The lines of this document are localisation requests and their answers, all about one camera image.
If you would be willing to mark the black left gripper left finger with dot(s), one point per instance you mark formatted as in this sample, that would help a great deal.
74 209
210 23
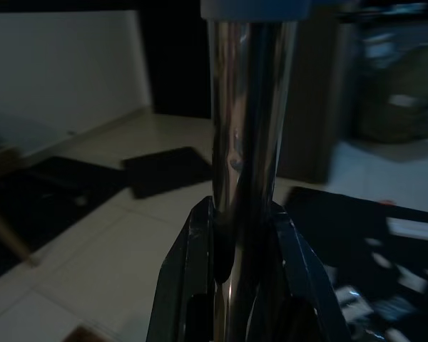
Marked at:
178 285

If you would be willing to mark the brown wooden cabinet panel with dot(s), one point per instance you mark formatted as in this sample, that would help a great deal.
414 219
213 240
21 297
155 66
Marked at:
306 107

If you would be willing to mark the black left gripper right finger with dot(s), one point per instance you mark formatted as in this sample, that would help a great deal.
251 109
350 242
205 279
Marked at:
306 285

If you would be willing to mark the small black floor mat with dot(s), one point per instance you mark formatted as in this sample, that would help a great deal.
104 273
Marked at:
164 171

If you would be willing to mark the black crate with clutter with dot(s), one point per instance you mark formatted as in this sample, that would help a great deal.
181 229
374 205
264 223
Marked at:
371 242

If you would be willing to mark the large black floor mat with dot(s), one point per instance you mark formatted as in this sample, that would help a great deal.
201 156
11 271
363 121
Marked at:
46 199

